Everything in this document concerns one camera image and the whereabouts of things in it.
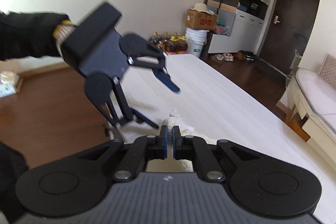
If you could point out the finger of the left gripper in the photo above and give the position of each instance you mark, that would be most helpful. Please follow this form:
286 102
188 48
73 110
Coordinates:
163 76
140 118

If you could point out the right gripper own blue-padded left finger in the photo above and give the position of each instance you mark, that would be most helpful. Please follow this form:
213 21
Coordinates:
139 153

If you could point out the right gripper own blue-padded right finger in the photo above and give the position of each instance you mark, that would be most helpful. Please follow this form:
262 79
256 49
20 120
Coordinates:
198 152

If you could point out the cream terry towel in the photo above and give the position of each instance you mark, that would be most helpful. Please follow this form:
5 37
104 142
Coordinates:
170 165

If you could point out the black sleeved left forearm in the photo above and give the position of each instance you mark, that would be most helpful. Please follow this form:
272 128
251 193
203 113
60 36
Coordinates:
29 35

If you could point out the white knit gloved left hand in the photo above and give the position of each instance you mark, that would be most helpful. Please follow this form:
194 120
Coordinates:
61 33

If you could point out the cooking oil bottles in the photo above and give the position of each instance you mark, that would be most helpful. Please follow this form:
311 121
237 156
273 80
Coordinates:
170 44

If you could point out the white plastic bucket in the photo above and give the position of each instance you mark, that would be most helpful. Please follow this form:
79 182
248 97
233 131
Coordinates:
196 39

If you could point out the cardboard box with red print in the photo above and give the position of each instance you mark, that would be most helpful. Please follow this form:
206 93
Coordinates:
200 20

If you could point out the straw hat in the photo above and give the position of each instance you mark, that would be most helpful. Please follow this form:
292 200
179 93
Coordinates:
202 7

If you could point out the shoes on floor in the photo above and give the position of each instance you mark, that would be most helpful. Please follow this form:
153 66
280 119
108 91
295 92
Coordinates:
247 56

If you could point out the white storage cabinet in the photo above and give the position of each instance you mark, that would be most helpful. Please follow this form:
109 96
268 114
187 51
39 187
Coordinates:
243 21

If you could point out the white sofa with glass table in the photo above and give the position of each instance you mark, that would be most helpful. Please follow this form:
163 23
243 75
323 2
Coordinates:
309 105

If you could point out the dark brown door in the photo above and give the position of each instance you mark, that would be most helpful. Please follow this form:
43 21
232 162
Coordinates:
289 31

